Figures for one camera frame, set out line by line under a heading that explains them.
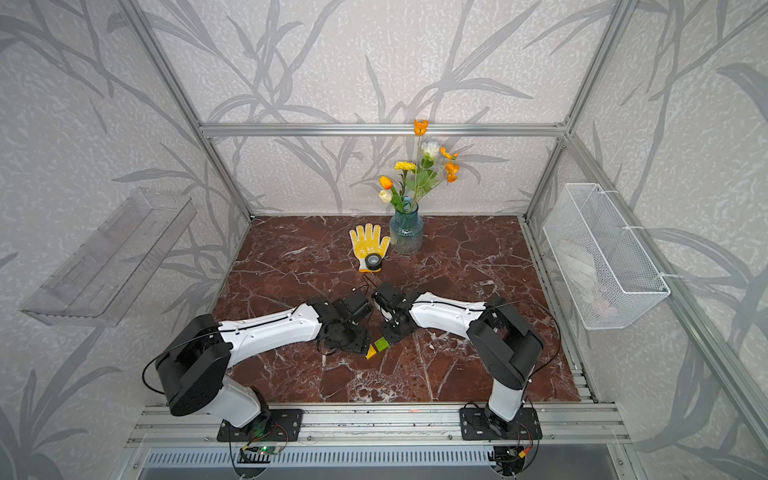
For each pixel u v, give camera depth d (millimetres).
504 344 462
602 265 618
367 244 1118
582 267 777
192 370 428
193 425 753
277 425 723
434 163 978
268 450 705
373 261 1050
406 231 1012
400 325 642
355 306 682
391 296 709
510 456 763
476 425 732
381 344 866
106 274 679
